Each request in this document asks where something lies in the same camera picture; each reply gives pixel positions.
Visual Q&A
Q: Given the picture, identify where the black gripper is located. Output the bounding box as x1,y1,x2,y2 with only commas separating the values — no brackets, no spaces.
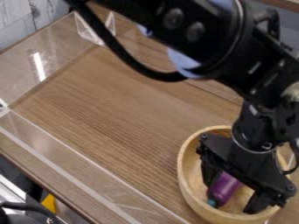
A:
196,134,297,214

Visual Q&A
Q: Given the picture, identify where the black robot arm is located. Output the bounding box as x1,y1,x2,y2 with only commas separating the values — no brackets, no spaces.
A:
66,0,299,214

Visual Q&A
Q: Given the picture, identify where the clear acrylic tray wall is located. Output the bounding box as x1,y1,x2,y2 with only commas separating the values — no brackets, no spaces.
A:
0,105,188,224

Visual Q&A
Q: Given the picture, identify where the brown wooden bowl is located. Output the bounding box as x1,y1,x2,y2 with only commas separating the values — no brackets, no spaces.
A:
178,125,281,224

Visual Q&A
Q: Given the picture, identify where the yellow black device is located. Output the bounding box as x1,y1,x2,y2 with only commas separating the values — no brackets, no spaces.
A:
23,192,80,224

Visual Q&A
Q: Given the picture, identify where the clear acrylic corner bracket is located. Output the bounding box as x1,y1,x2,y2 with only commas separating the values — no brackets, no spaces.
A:
75,11,118,46

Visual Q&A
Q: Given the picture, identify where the black cable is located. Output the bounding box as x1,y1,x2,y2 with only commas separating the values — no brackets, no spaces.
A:
0,202,52,224

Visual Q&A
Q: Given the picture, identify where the purple toy eggplant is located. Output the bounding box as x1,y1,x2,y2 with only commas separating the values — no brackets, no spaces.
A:
207,172,243,208

